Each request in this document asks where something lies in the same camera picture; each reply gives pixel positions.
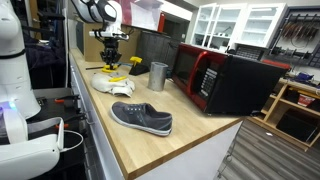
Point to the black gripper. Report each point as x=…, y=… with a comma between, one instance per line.
x=110, y=41

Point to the yellow T-handle hex key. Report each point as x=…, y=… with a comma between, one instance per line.
x=106, y=68

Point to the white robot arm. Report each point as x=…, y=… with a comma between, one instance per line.
x=109, y=14

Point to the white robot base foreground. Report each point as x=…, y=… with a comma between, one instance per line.
x=27, y=151

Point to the black wedge tool stand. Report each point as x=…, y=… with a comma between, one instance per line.
x=138, y=70

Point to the light grey crumpled cloth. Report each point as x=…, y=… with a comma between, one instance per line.
x=100, y=82

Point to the dark grey foam panel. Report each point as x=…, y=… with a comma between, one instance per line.
x=154, y=47

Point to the grey metal cylinder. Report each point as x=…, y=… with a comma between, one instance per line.
x=157, y=76

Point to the grey canvas sneaker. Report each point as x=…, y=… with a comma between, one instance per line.
x=143, y=117

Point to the white glass door cabinet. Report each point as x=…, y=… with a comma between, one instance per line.
x=218, y=26

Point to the red black microwave oven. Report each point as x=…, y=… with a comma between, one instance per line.
x=220, y=83

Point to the wooden shelf unit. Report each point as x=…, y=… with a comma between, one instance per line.
x=292, y=113

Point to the yellow T-handle key on cloth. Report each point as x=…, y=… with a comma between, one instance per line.
x=116, y=79

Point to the small yellow T-handle keys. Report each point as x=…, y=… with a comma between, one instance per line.
x=135, y=60

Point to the orange handled clamp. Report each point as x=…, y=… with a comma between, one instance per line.
x=64, y=98

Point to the black pegboard tool wall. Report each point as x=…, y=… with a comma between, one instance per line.
x=297, y=40

